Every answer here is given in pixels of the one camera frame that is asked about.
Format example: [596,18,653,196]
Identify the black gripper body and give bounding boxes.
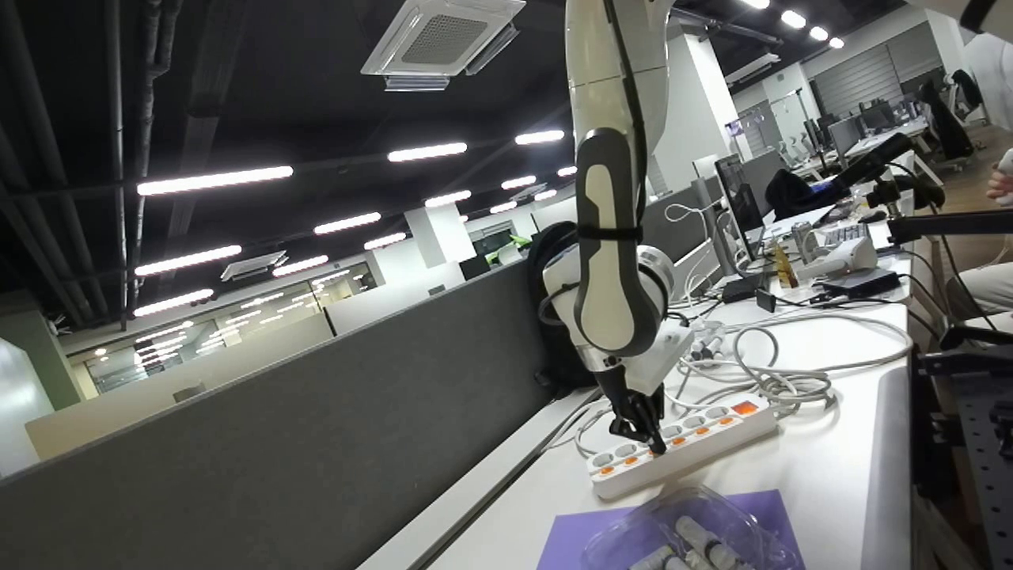
[593,355,670,428]

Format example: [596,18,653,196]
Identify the white power strip orange switches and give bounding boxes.
[586,391,782,508]

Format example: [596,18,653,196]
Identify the clear plastic bowl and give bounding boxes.
[580,481,770,570]

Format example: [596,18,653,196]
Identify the black backpack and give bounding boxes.
[526,220,604,391]

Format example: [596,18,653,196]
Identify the grey marker pen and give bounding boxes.
[675,513,743,570]
[629,545,691,570]

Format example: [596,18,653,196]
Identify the amber small bottle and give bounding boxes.
[770,238,798,288]

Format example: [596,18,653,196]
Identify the black computer monitor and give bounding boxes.
[711,152,767,267]

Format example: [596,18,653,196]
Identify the white box device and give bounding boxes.
[789,220,881,282]

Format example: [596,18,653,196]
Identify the long ceiling tube light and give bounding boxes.
[513,127,568,150]
[129,285,218,322]
[309,208,386,241]
[129,241,246,282]
[421,188,473,211]
[134,162,296,199]
[383,141,470,167]

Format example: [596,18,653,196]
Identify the grey desk partition panel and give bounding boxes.
[0,184,730,570]

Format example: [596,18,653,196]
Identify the black perforated board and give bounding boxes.
[913,351,1013,570]

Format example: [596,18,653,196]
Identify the black horizontal bar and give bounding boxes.
[883,207,1013,248]

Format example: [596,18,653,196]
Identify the white ceiling air conditioner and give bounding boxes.
[356,0,527,99]

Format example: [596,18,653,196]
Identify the person in dark clothes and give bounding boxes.
[917,70,982,164]

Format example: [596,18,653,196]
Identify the person bare hand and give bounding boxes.
[983,145,1013,207]

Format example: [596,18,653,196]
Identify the white tangled power cable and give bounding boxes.
[566,306,913,446]

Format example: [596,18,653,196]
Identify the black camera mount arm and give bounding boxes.
[828,130,950,216]

